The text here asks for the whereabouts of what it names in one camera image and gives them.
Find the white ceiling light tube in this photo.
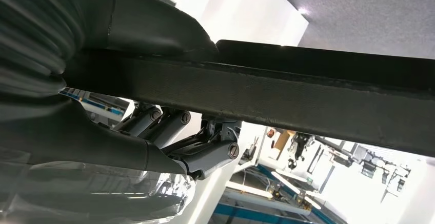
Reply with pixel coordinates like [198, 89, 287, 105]
[271, 171, 322, 211]
[225, 181, 274, 199]

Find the black hanging equipment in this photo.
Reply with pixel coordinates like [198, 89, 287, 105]
[288, 132, 312, 170]

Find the blue overhead frame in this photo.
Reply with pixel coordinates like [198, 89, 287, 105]
[210, 162, 348, 224]

